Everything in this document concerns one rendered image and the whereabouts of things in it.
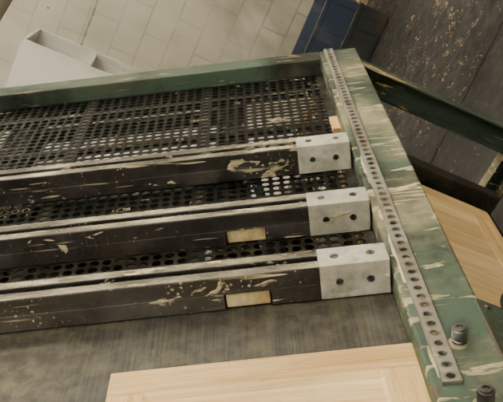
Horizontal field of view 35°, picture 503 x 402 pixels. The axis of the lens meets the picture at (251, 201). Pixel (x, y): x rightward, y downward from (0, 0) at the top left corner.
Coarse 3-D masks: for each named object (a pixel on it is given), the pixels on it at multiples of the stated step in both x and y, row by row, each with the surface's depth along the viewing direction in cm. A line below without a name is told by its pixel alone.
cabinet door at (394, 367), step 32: (320, 352) 130; (352, 352) 129; (384, 352) 128; (128, 384) 128; (160, 384) 127; (192, 384) 126; (224, 384) 125; (256, 384) 125; (288, 384) 124; (320, 384) 123; (352, 384) 122; (384, 384) 121; (416, 384) 120
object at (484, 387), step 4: (480, 384) 110; (484, 384) 110; (488, 384) 110; (480, 388) 109; (484, 388) 110; (488, 388) 109; (492, 388) 109; (480, 392) 109; (484, 392) 109; (488, 392) 108; (492, 392) 109; (480, 396) 109; (484, 396) 108; (488, 396) 108; (492, 396) 109; (480, 400) 109; (484, 400) 109; (488, 400) 109; (492, 400) 109
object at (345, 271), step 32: (256, 256) 148; (288, 256) 147; (320, 256) 145; (352, 256) 144; (384, 256) 143; (0, 288) 148; (32, 288) 147; (64, 288) 145; (96, 288) 144; (128, 288) 143; (160, 288) 144; (192, 288) 144; (224, 288) 144; (256, 288) 144; (288, 288) 144; (320, 288) 144; (352, 288) 144; (384, 288) 145; (0, 320) 146; (32, 320) 146; (64, 320) 146; (96, 320) 146
